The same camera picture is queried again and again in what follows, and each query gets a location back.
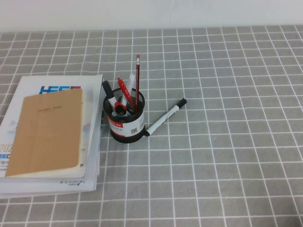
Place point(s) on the white marker black cap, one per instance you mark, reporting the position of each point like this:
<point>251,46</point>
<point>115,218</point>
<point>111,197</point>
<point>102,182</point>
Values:
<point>163,119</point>

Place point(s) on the grey black pen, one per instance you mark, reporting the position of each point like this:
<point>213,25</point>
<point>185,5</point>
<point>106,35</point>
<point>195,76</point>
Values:
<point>122,114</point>

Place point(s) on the black mesh pen holder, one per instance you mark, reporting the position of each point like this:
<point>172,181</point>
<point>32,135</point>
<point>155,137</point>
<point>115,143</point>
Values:
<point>125,133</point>

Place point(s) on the red ballpoint pen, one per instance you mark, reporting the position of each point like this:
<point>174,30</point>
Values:
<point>124,91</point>

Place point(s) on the translucent white pen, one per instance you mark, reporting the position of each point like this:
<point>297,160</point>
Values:
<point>131,82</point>

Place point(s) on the red capped marker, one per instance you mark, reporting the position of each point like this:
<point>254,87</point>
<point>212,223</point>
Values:
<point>119,105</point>

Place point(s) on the red pencil with eraser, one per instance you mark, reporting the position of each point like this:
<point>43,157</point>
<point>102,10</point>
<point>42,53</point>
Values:
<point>137,82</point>

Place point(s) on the grey checked tablecloth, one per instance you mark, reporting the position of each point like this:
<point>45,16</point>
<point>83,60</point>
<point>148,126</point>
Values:
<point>189,177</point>

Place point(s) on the brown kraft notebook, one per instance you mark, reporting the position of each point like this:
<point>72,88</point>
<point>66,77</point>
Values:
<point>47,132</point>

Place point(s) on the white paper booklet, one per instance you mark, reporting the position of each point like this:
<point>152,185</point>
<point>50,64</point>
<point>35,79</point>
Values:
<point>71,186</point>

